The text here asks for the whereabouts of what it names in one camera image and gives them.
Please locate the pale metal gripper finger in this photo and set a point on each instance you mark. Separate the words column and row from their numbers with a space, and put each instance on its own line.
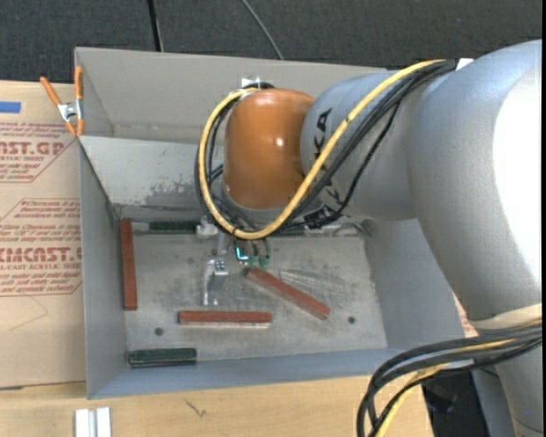
column 218, row 282
column 207, row 287

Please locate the dark green flat block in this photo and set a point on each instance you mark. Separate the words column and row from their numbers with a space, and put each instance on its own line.
column 172, row 226
column 162, row 356

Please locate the brown cardboard board, red print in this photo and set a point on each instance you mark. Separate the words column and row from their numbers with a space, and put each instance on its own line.
column 32, row 298

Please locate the grey metal bin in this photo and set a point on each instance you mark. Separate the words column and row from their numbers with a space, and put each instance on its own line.
column 173, row 271

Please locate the red-brown flat block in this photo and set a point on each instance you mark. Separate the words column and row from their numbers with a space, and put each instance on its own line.
column 225, row 317
column 128, row 267
column 291, row 293

